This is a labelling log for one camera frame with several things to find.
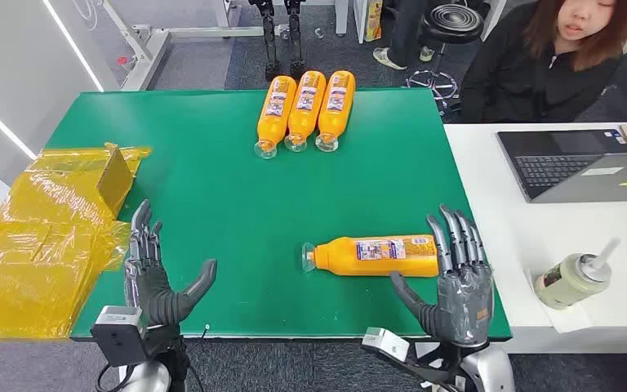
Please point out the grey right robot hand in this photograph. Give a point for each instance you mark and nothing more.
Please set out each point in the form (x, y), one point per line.
(462, 303)

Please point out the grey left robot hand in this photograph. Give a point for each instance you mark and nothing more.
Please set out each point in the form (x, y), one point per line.
(154, 292)

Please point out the orange juice bottle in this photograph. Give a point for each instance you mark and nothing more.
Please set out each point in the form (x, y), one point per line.
(336, 105)
(275, 113)
(346, 259)
(305, 108)

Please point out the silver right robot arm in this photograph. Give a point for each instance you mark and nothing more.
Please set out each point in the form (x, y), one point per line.
(486, 373)

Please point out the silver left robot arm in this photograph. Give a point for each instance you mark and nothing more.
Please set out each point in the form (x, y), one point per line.
(151, 379)

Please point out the white desk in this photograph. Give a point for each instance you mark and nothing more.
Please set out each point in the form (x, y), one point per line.
(486, 227)

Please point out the green table mat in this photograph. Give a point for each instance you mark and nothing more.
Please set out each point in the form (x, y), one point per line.
(227, 216)

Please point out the white paper napkin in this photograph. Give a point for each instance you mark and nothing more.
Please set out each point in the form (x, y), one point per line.
(567, 320)

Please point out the drink cup with straw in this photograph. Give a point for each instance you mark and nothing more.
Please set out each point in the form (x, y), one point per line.
(567, 278)

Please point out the yellow plastic wrapped cardboard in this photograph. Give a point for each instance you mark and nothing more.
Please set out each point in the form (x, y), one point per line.
(37, 243)

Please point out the black open laptop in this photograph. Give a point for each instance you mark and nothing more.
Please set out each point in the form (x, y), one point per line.
(546, 162)

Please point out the seated person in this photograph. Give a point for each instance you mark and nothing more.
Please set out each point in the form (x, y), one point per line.
(530, 76)

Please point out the standing person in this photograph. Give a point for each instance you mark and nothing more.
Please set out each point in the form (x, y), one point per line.
(402, 32)

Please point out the black round stool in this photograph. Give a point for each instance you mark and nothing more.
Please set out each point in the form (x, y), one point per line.
(451, 24)

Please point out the black metal stand leg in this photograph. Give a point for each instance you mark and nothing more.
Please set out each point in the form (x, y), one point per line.
(269, 38)
(295, 38)

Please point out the yellow carton box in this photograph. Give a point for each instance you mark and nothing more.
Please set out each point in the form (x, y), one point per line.
(373, 21)

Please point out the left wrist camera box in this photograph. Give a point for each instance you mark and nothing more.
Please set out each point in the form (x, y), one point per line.
(119, 335)

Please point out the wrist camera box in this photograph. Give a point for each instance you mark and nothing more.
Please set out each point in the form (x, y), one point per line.
(119, 335)
(384, 343)

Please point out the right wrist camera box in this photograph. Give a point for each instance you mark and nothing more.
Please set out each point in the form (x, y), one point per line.
(384, 343)

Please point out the white metal frame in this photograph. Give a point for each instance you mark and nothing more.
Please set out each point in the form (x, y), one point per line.
(148, 51)

